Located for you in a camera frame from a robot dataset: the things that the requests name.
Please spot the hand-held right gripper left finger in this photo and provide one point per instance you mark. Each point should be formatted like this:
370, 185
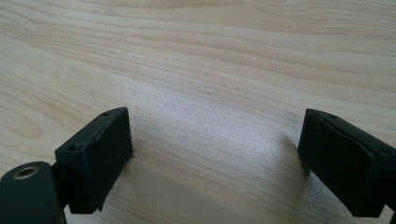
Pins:
96, 168

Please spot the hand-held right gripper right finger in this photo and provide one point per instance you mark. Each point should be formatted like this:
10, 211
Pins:
345, 161

